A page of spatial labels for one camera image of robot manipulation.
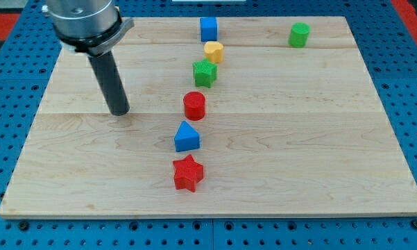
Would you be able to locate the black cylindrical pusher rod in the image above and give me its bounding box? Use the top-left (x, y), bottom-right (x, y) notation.
top-left (88, 51), bottom-right (130, 116)

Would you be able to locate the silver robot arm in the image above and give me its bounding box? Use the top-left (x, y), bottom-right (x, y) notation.
top-left (42, 0), bottom-right (135, 116)

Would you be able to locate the blue cube block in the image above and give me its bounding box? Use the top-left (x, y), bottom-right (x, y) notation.
top-left (200, 17), bottom-right (218, 42)

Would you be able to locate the red cylinder block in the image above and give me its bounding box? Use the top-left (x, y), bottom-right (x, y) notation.
top-left (183, 92), bottom-right (205, 121)

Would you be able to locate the green star block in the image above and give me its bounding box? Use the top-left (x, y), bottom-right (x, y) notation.
top-left (192, 59), bottom-right (217, 88)

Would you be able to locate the yellow heart block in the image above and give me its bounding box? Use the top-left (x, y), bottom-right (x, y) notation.
top-left (204, 41), bottom-right (224, 63)

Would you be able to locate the blue triangle block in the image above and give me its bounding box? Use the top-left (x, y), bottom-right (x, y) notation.
top-left (174, 121), bottom-right (200, 152)

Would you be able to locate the red star block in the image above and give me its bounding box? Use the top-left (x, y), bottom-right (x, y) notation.
top-left (173, 154), bottom-right (204, 192)

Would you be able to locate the green cylinder block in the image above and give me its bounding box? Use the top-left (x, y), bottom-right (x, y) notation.
top-left (289, 22), bottom-right (310, 48)

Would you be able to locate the wooden board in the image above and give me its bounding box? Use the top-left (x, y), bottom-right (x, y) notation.
top-left (0, 16), bottom-right (417, 219)

